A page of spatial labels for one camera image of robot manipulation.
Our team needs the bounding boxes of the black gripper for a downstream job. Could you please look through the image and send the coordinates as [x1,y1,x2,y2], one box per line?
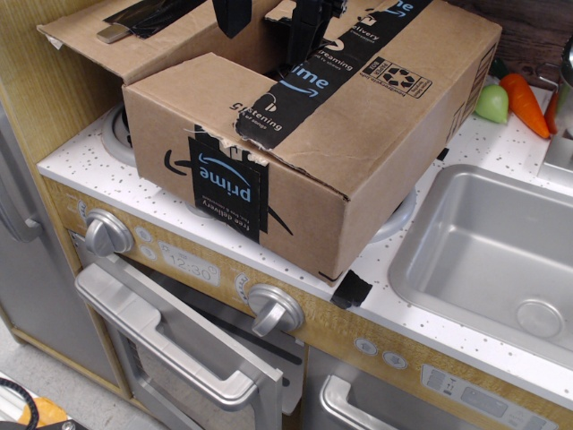
[212,0,347,66]

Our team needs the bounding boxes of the large cardboard Amazon Prime box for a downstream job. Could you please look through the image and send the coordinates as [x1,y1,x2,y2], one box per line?
[41,1,501,283]

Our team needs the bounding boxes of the green toy pear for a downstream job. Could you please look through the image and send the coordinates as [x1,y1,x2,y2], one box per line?
[475,84,509,124]

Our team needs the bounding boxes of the toy oven clock display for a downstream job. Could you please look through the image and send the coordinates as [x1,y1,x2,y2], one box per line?
[158,241,221,287]

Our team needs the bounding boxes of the orange toy carrot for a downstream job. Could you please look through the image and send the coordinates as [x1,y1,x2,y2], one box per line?
[500,73,550,139]

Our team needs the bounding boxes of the left silver oven knob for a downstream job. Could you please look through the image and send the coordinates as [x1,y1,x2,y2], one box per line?
[85,209,134,257]

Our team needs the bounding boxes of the silver oven knob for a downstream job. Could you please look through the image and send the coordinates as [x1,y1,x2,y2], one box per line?
[248,284,304,337]
[85,209,134,257]

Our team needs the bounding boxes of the black tape piece on counter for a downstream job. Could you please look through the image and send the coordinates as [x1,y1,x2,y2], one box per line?
[330,271,372,309]

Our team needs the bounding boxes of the right silver oven knob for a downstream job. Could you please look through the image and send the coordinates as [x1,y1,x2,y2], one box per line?
[248,284,304,337]

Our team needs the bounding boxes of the silver toy faucet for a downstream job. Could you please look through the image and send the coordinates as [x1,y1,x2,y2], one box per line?
[535,38,573,180]

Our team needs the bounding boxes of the silver toy sink basin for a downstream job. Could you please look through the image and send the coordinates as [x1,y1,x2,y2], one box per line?
[389,165,572,366]

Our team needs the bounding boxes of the silver toy oven door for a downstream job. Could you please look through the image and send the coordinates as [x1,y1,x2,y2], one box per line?
[75,259,283,429]

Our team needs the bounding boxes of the grey toy fridge door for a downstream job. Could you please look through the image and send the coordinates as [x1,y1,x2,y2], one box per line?
[1,115,117,384]

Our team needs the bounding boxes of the silver dishwasher door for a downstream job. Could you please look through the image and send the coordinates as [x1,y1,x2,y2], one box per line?
[300,347,560,430]

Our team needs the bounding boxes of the grey stove burner ring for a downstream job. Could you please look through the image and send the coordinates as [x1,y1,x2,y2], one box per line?
[366,190,418,245]

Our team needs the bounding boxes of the black cable on floor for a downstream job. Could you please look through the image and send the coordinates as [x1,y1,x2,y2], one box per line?
[0,376,42,430]

